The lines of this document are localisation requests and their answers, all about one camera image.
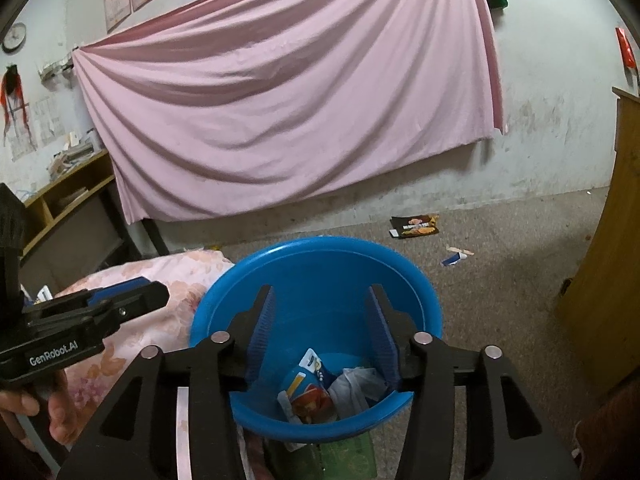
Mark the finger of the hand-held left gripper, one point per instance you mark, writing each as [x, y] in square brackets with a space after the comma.
[142, 300]
[122, 287]

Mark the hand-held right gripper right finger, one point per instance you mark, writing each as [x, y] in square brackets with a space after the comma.
[382, 332]

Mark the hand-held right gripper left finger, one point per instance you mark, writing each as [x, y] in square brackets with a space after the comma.
[262, 332]

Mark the orange and white wrapper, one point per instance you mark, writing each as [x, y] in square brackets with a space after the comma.
[296, 382]

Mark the white printed packet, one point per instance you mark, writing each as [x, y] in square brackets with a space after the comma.
[357, 390]

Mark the blue plastic bucket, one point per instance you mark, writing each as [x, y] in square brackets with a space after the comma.
[320, 280]

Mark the red wrapper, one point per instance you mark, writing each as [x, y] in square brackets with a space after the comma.
[312, 405]

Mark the person's left hand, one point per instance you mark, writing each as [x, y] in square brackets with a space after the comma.
[62, 410]

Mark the floral pink blanket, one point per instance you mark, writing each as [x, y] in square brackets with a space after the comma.
[165, 270]

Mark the small white wrapper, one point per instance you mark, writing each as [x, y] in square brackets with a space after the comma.
[44, 294]

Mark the wooden shelf desk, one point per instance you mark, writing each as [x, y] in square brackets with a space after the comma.
[75, 210]

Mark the blue and white wrapper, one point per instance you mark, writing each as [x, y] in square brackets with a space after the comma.
[451, 259]

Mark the black snack packet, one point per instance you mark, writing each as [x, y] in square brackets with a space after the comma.
[415, 226]

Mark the green flat object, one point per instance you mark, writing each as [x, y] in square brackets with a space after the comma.
[350, 457]

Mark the stack of books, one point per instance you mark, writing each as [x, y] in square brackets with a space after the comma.
[75, 155]

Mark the wooden cabinet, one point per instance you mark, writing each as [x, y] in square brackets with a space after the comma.
[610, 260]

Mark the red hanging packet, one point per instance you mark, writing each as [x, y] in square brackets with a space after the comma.
[626, 47]

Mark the printed wall sheet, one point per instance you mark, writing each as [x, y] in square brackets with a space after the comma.
[49, 120]
[22, 142]

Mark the red tassel wall decoration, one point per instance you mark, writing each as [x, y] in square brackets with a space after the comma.
[12, 95]

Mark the small wall shelf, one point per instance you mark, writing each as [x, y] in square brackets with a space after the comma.
[56, 70]

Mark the pink sheet on wall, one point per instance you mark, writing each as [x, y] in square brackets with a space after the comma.
[290, 90]

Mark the round wall clock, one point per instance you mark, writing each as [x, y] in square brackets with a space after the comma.
[14, 37]

